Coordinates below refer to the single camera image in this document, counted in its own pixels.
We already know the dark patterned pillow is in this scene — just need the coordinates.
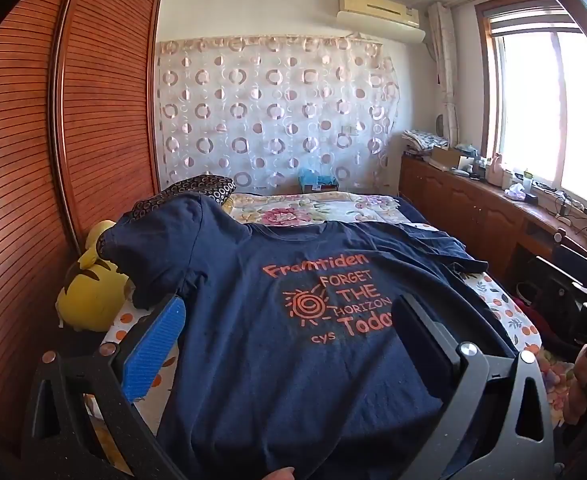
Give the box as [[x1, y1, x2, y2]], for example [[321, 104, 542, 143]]
[[124, 174, 238, 226]]

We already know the wooden slatted wardrobe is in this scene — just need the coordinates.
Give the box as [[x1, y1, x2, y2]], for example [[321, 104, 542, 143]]
[[0, 0, 163, 461]]

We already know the sheer circle-patterned curtain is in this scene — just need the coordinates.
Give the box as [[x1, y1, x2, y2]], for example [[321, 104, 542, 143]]
[[156, 34, 399, 196]]

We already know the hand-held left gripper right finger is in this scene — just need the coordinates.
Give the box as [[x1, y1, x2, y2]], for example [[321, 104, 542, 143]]
[[396, 294, 557, 480]]

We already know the stack of folded patterned cloths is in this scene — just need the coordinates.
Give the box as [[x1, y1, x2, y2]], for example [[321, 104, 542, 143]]
[[402, 129, 449, 156]]

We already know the wall air conditioner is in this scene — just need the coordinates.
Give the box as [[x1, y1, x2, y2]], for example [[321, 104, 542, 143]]
[[336, 0, 427, 43]]

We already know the cardboard box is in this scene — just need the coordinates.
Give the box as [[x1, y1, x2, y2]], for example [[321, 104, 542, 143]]
[[431, 146, 467, 170]]

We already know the pink bottle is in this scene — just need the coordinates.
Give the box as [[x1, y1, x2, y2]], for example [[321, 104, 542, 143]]
[[488, 152, 505, 187]]

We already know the yellow plush toy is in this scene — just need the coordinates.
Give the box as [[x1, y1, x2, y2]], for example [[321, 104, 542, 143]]
[[56, 220, 130, 333]]

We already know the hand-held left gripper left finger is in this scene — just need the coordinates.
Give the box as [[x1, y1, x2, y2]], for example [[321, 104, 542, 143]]
[[21, 294, 189, 480]]

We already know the wooden cabinet counter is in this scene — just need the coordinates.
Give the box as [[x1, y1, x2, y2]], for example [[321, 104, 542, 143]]
[[399, 152, 587, 286]]

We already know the wooden framed window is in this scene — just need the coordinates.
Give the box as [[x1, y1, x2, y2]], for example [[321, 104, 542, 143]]
[[476, 0, 587, 221]]

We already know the orange fruit print bed sheet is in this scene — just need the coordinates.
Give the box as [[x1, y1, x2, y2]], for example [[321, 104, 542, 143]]
[[84, 270, 544, 476]]

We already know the floral quilt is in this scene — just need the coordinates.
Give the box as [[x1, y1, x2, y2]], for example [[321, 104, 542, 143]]
[[224, 192, 431, 226]]

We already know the blue plastic bag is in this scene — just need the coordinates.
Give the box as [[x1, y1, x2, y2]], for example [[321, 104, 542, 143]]
[[298, 167, 338, 193]]

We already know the navy printed t-shirt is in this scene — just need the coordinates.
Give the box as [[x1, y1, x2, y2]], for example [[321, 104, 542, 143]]
[[104, 194, 519, 480]]

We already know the navy blue blanket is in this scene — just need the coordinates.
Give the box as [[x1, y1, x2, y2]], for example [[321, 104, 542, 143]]
[[397, 197, 431, 226]]

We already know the dark red cloth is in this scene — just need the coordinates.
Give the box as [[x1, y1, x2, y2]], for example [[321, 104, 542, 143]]
[[513, 295, 577, 358]]

